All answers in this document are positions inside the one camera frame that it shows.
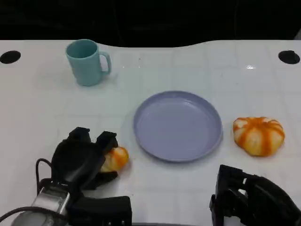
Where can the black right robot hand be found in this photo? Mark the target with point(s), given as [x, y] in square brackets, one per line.
[258, 202]

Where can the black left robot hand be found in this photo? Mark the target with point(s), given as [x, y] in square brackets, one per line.
[75, 162]

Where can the small orange white bread roll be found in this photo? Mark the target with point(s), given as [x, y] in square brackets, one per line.
[117, 157]

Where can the large orange white bread roll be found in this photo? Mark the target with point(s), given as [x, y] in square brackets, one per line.
[258, 136]

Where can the pale green mug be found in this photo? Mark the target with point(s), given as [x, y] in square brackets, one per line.
[83, 68]

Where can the lilac plate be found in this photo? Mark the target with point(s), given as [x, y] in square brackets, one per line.
[176, 127]

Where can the black round table grommet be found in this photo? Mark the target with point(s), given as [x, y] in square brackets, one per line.
[10, 57]
[289, 57]

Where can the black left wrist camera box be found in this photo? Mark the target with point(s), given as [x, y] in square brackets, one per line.
[101, 209]

